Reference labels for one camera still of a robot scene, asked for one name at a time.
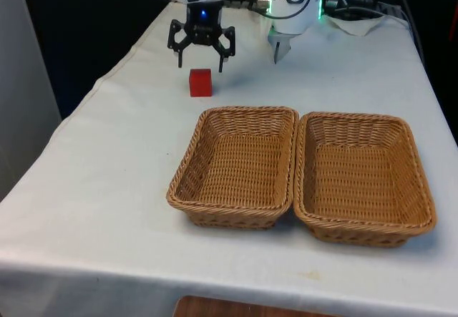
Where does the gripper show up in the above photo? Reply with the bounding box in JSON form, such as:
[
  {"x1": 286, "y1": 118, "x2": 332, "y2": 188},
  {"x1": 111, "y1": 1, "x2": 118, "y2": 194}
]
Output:
[{"x1": 166, "y1": 1, "x2": 237, "y2": 74}]

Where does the red cube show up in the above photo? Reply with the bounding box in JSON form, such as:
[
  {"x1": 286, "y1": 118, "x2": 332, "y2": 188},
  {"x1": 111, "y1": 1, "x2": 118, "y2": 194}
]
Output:
[{"x1": 188, "y1": 68, "x2": 213, "y2": 98}]

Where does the wicker basket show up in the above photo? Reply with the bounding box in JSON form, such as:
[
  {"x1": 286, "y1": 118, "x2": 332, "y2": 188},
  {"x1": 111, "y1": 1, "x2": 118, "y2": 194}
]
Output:
[
  {"x1": 293, "y1": 111, "x2": 439, "y2": 249},
  {"x1": 165, "y1": 105, "x2": 300, "y2": 230}
]

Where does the pale grey locker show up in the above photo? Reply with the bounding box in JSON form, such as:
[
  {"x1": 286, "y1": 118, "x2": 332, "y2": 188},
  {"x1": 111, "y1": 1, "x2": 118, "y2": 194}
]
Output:
[{"x1": 0, "y1": 0, "x2": 62, "y2": 202}]

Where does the black cable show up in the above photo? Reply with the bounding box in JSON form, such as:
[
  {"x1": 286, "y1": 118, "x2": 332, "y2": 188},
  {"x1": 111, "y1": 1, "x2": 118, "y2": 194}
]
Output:
[
  {"x1": 334, "y1": 0, "x2": 386, "y2": 20},
  {"x1": 392, "y1": 0, "x2": 427, "y2": 68}
]

